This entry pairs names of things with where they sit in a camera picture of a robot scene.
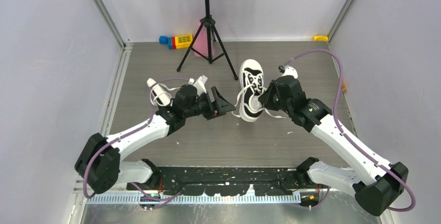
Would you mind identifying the white sole sneaker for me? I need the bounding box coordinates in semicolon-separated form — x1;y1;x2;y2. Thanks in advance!
146;78;177;107

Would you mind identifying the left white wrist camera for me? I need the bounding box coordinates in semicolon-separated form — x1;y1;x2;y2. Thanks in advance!
188;75;208;96

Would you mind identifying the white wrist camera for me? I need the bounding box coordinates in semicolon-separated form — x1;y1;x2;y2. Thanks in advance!
188;75;208;96
278;65;299;79

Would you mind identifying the yellow corner piece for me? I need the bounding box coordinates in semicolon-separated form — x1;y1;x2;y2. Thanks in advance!
313;35;329;42

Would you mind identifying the small wooden block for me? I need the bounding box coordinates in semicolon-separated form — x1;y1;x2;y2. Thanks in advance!
341;80;347;93

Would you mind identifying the black white sneaker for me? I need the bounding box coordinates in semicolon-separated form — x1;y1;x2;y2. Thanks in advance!
232;59;285;123

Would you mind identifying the pink foam block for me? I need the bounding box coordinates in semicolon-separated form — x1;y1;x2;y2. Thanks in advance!
193;26;216;57

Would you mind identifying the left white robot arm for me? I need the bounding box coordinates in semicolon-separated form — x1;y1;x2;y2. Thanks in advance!
74;84;236;199

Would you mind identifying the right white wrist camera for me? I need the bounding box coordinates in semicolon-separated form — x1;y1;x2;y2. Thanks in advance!
278;65;299;79

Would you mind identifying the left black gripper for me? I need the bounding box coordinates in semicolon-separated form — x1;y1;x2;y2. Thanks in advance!
184;87;235;121

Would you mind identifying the colourful toy block phone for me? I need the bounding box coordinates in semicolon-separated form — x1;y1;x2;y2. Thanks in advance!
159;34;193;50

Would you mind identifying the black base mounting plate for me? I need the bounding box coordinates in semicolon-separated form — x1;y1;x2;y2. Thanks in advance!
126;166;328;197

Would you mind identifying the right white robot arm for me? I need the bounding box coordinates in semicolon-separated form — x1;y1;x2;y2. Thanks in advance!
258;75;409;216

